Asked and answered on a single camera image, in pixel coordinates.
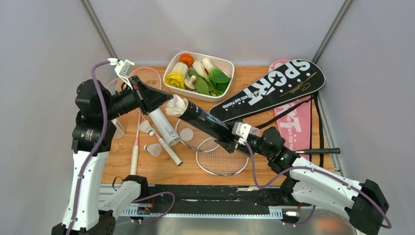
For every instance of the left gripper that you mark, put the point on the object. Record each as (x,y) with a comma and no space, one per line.
(148,98)

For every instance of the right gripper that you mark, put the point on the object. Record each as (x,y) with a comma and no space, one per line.
(230,148)

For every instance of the shuttlecock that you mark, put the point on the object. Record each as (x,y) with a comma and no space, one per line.
(153,149)
(146,128)
(176,106)

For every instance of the black shuttlecock tube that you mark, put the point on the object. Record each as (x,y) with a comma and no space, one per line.
(206,122)

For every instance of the white tube cap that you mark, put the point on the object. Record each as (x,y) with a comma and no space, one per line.
(186,134)

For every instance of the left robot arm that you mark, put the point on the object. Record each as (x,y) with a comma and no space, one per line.
(91,143)

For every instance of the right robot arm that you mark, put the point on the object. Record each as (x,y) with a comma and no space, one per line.
(363,204)

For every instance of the white racket lower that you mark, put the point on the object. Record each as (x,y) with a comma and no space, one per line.
(215,160)

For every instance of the white racket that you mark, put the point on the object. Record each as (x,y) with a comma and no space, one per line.
(195,138)
(215,160)

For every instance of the pink racket rear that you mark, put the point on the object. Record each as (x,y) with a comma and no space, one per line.
(152,78)

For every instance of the pink racket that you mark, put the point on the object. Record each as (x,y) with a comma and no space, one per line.
(152,78)
(113,87)

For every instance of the white shuttlecock tube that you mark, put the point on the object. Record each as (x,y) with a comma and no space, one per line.
(165,128)

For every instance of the shuttlecock by pink racket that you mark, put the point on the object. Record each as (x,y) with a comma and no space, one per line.
(146,128)

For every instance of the white racket upper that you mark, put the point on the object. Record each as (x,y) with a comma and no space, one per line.
(195,138)

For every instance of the toy napa cabbage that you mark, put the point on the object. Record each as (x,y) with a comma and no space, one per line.
(177,76)

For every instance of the toy mushroom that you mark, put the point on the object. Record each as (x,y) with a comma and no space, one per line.
(189,83)

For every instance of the pink racket front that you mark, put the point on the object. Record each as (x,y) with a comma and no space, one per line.
(113,87)

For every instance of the toy green leaf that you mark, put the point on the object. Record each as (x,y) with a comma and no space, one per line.
(201,85)

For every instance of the toy pumpkin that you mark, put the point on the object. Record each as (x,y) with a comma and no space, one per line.
(186,59)

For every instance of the white vegetable tray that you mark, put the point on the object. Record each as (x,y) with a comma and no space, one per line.
(225,65)

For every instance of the toy bok choy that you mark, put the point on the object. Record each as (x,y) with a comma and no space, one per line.
(216,79)

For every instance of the pink racket bag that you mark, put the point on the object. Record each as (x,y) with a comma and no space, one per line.
(295,127)

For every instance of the black racket bag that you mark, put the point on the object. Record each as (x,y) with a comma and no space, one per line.
(292,80)

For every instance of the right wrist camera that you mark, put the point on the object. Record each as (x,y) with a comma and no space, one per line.
(243,129)

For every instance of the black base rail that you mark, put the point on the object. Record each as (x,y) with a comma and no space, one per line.
(198,201)

